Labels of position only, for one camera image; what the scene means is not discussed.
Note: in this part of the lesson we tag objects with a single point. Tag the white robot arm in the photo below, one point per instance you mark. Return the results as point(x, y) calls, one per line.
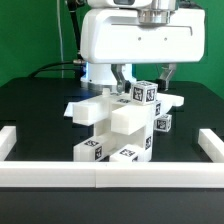
point(148, 12)

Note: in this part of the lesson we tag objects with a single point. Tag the white chair seat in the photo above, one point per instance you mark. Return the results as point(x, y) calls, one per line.
point(143, 138)

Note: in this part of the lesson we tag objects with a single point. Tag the white tagged cube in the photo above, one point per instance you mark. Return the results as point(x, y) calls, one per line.
point(163, 123)
point(144, 92)

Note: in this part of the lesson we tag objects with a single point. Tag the white marker sheet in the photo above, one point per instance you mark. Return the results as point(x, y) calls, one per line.
point(69, 109)

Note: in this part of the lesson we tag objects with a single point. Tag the white U-shaped barrier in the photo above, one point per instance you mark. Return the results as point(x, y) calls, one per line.
point(104, 174)

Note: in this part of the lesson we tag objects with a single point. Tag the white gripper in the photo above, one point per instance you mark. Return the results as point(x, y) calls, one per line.
point(115, 36)

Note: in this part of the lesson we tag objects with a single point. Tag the white chair back frame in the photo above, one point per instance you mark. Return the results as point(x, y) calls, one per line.
point(126, 117)

